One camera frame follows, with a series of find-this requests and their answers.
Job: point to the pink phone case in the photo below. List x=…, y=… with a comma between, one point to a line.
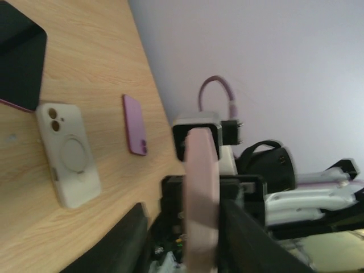
x=201, y=199

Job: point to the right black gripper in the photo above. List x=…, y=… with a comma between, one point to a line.
x=263, y=167

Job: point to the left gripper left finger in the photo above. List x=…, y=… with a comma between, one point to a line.
x=119, y=250

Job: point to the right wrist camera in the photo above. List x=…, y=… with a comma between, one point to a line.
x=204, y=133

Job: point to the dark red phone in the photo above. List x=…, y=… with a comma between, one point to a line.
x=23, y=49

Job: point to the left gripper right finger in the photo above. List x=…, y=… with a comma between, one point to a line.
x=244, y=246

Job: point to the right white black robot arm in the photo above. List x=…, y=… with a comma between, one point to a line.
x=323, y=202

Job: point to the cream white phone case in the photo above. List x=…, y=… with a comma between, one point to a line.
x=73, y=169

